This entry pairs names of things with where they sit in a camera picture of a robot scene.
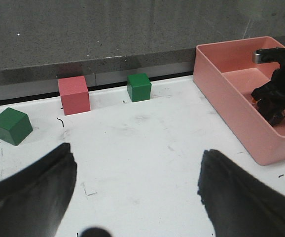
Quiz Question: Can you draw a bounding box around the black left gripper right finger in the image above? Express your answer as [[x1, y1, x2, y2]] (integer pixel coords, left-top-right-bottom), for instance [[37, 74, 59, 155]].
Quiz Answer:
[[198, 150, 285, 237]]

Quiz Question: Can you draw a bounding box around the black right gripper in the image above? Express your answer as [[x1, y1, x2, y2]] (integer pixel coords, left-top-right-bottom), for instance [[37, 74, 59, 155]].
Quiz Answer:
[[251, 47, 285, 126]]

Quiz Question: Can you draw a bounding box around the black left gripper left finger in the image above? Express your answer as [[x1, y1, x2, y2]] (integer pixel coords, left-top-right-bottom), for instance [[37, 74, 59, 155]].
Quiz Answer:
[[0, 143, 77, 237]]

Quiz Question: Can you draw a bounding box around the pink plastic bin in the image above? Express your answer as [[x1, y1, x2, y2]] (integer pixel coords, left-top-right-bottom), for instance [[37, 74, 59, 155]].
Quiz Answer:
[[193, 36, 285, 165]]

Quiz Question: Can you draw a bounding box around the green cube left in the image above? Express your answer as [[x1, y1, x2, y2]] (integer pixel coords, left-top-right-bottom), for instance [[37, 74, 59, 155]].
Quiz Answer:
[[0, 108, 33, 146]]

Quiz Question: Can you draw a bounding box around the green cube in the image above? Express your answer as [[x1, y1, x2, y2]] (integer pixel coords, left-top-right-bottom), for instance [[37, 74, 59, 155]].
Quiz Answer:
[[0, 108, 33, 146], [127, 73, 152, 102]]

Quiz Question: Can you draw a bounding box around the pink cube at back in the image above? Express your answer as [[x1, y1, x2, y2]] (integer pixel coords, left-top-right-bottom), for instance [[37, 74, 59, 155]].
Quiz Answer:
[[58, 76, 91, 116]]

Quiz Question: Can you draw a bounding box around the green cube right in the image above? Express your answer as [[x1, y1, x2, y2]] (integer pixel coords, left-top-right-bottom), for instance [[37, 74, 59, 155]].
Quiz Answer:
[[127, 73, 152, 102]]

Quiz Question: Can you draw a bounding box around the grey stone counter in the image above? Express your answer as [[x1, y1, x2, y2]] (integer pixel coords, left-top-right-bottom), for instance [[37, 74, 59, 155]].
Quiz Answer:
[[0, 0, 285, 85]]

